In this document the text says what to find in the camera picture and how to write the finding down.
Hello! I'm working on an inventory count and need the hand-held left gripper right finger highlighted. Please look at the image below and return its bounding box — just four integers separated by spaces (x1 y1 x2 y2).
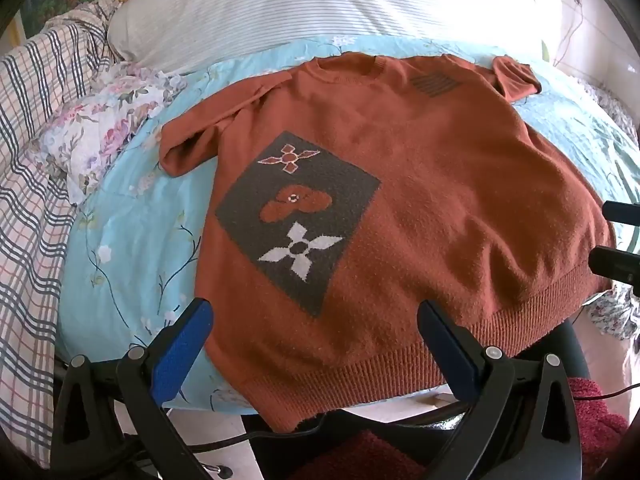
417 300 586 480

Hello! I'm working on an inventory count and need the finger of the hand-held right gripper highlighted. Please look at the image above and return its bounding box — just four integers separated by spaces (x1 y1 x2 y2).
589 246 640 283
602 201 640 226

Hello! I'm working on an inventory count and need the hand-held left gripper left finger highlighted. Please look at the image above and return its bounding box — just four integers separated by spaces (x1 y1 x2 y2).
50 297 221 480

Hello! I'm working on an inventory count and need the orange knitted sweater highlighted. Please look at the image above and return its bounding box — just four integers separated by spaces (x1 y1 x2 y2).
159 52 617 433

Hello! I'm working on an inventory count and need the black chair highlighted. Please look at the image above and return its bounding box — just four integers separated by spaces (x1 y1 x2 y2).
245 317 593 480

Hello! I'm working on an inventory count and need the light blue floral bedsheet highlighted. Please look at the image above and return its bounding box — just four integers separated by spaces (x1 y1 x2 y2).
55 35 640 416

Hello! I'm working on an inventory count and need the plaid blanket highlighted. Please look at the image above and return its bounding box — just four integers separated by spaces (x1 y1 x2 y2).
0 2 118 466

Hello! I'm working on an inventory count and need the pink floral cloth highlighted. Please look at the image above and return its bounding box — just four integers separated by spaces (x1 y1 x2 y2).
27 62 188 206

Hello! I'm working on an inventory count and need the white striped duvet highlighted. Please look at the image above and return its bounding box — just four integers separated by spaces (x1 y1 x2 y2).
107 0 546 76

